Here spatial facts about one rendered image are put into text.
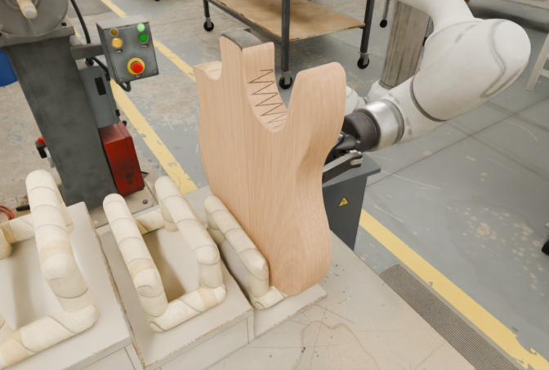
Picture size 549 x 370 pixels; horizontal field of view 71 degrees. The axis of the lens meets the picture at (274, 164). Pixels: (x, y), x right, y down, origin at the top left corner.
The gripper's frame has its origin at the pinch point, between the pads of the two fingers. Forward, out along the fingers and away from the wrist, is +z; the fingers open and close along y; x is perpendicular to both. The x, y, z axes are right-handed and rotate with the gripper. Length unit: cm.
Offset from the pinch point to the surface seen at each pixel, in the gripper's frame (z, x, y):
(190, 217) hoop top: 14.4, -1.7, -2.1
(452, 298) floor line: -96, -115, 0
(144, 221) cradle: 19.4, -9.4, 8.8
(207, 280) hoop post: 15.7, -7.0, -9.4
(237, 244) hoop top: 8.1, -10.2, -3.4
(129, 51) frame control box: -2, -12, 95
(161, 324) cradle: 23.2, -9.7, -10.5
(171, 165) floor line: -24, -116, 163
